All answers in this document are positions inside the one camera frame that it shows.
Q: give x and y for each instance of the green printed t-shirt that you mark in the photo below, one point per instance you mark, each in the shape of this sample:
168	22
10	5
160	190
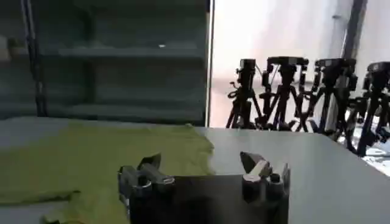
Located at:
76	158

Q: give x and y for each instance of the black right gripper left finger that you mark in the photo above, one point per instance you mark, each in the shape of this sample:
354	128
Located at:
143	179

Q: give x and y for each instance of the black camera tripod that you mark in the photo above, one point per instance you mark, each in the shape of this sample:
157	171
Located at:
376	91
243	91
332	79
285	88

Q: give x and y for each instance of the dark window frame post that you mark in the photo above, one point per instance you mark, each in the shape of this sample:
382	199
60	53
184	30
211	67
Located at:
355	27

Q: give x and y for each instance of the dark-framed glass shelf rack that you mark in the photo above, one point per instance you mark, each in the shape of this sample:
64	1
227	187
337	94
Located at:
33	61

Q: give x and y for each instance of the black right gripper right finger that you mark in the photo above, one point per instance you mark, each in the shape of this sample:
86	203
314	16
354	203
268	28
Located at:
262	179

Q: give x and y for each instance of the white empty shelf unit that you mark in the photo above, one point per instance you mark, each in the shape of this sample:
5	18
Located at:
128	61

